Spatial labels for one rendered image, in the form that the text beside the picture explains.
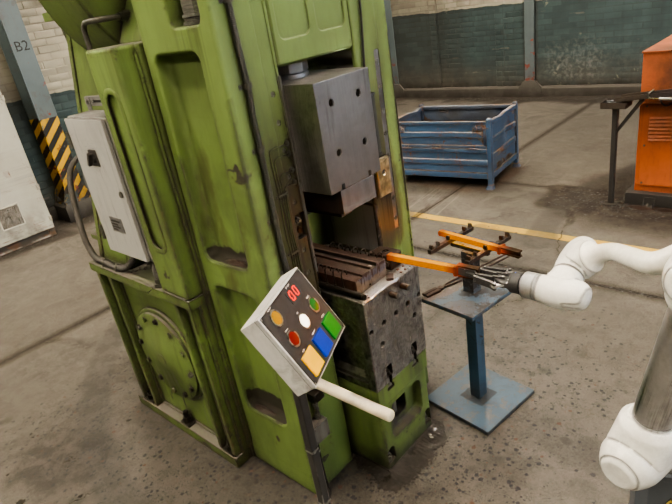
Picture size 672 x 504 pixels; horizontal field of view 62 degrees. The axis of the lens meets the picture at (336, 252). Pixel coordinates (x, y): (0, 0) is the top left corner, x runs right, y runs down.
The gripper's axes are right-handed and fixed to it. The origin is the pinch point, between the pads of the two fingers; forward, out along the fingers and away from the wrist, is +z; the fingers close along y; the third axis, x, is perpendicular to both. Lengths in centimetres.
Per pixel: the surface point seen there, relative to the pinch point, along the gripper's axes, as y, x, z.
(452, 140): 334, -59, 209
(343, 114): -5, 56, 45
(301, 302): -51, 6, 33
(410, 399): 12, -86, 42
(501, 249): 48, -15, 11
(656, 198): 337, -99, 18
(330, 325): -45, -5, 27
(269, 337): -72, 7, 25
